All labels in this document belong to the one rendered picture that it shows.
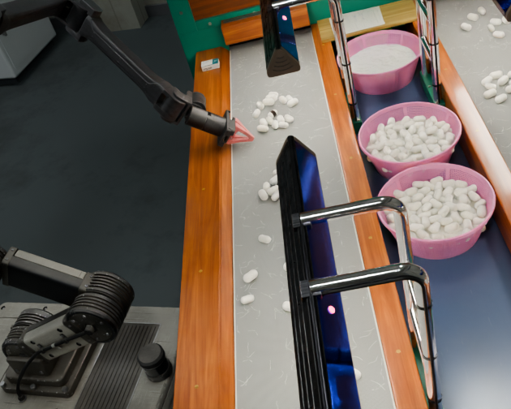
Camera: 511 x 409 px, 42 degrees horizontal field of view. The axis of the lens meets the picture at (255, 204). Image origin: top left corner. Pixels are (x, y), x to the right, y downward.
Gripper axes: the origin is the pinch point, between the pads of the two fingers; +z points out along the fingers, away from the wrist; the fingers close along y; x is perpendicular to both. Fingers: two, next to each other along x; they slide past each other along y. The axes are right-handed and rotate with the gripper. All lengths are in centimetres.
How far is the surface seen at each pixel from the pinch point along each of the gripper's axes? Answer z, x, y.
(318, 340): -11, -37, -102
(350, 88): 19.2, -24.8, 3.0
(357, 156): 21.2, -18.5, -19.6
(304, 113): 13.7, -9.0, 9.3
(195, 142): -13.4, 10.0, 3.0
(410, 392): 20, -18, -90
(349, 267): 17, -12, -55
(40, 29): -80, 143, 265
